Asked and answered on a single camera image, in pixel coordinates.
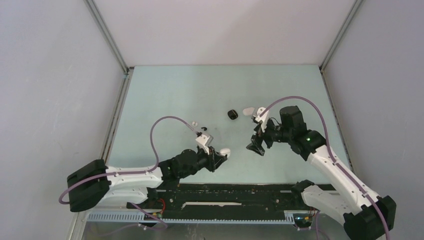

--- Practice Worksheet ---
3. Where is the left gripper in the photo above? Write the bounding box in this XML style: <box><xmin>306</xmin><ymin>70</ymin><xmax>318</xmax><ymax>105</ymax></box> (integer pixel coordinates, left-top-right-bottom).
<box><xmin>179</xmin><ymin>144</ymin><xmax>227</xmax><ymax>178</ymax></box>

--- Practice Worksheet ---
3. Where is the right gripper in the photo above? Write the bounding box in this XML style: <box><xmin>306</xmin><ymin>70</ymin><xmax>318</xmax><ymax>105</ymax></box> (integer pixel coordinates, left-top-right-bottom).
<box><xmin>246</xmin><ymin>117</ymin><xmax>293</xmax><ymax>156</ymax></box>

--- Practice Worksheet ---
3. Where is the white gold-trimmed charging case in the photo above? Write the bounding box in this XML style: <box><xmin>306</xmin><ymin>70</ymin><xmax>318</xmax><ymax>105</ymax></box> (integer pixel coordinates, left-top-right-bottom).
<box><xmin>219</xmin><ymin>148</ymin><xmax>231</xmax><ymax>157</ymax></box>

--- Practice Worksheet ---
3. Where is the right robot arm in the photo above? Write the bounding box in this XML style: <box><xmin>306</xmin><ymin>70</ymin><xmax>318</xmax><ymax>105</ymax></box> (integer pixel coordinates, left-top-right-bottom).
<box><xmin>246</xmin><ymin>106</ymin><xmax>397</xmax><ymax>240</ymax></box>

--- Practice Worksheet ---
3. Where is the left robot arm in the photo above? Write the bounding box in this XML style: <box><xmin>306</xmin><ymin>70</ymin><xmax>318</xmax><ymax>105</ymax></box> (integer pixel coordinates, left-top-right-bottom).
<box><xmin>66</xmin><ymin>147</ymin><xmax>231</xmax><ymax>213</ymax></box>

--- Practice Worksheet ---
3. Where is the white oval charging case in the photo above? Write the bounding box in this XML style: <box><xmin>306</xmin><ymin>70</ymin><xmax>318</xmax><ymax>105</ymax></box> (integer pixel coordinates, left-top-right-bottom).
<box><xmin>242</xmin><ymin>107</ymin><xmax>255</xmax><ymax>116</ymax></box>

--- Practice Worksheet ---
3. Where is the black charging case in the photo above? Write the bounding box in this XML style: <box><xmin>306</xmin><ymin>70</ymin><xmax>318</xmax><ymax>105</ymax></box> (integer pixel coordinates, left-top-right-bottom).
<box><xmin>227</xmin><ymin>109</ymin><xmax>239</xmax><ymax>120</ymax></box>

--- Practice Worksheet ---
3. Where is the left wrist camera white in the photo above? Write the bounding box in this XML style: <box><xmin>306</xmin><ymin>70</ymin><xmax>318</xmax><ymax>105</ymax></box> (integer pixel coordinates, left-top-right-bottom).
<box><xmin>195</xmin><ymin>131</ymin><xmax>214</xmax><ymax>155</ymax></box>

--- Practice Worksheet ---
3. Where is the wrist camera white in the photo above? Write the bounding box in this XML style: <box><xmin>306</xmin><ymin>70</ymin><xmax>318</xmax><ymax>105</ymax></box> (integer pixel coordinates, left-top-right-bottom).
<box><xmin>251</xmin><ymin>107</ymin><xmax>269</xmax><ymax>133</ymax></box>
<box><xmin>195</xmin><ymin>131</ymin><xmax>214</xmax><ymax>155</ymax></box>

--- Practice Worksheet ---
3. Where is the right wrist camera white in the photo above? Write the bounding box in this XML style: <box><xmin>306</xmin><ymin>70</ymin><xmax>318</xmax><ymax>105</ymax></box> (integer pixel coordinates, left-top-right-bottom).
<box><xmin>251</xmin><ymin>107</ymin><xmax>269</xmax><ymax>133</ymax></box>

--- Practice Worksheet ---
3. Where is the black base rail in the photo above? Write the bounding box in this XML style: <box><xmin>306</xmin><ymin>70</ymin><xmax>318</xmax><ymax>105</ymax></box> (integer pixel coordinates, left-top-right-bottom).
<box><xmin>138</xmin><ymin>183</ymin><xmax>318</xmax><ymax>220</ymax></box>

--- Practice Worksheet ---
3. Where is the white cable duct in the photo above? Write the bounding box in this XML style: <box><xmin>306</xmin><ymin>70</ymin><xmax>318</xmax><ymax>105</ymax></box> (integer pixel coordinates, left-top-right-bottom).
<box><xmin>86</xmin><ymin>211</ymin><xmax>295</xmax><ymax>225</ymax></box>

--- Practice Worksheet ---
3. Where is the aluminium frame rail front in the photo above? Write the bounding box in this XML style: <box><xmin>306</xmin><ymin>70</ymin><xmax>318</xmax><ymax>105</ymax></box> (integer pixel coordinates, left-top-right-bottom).
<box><xmin>76</xmin><ymin>188</ymin><xmax>379</xmax><ymax>229</ymax></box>

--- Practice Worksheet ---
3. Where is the right corner aluminium post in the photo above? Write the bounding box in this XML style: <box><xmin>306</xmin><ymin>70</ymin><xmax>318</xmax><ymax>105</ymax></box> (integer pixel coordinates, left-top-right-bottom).
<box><xmin>319</xmin><ymin>0</ymin><xmax>365</xmax><ymax>73</ymax></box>

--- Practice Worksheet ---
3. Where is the corner aluminium post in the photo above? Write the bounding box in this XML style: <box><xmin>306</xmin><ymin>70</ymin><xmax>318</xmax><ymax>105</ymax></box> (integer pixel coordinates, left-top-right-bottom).
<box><xmin>83</xmin><ymin>0</ymin><xmax>130</xmax><ymax>75</ymax></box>
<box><xmin>319</xmin><ymin>0</ymin><xmax>365</xmax><ymax>73</ymax></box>

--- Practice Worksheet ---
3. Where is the left corner aluminium post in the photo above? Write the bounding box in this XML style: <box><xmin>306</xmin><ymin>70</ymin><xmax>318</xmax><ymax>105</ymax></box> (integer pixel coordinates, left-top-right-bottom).
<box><xmin>83</xmin><ymin>0</ymin><xmax>130</xmax><ymax>75</ymax></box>

